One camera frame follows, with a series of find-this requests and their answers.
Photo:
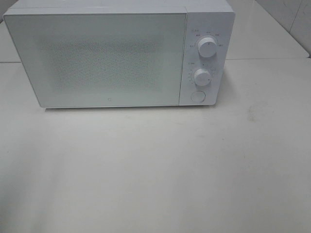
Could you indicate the round white door button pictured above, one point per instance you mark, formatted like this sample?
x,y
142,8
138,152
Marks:
x,y
198,96

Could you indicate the white timer knob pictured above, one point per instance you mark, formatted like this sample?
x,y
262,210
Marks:
x,y
202,77

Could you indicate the white microwave door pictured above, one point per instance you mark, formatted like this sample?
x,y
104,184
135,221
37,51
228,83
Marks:
x,y
101,60

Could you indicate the white upper power knob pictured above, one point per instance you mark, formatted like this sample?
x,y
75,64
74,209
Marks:
x,y
207,46

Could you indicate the white microwave oven body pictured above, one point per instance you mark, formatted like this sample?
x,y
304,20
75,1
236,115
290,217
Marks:
x,y
204,18

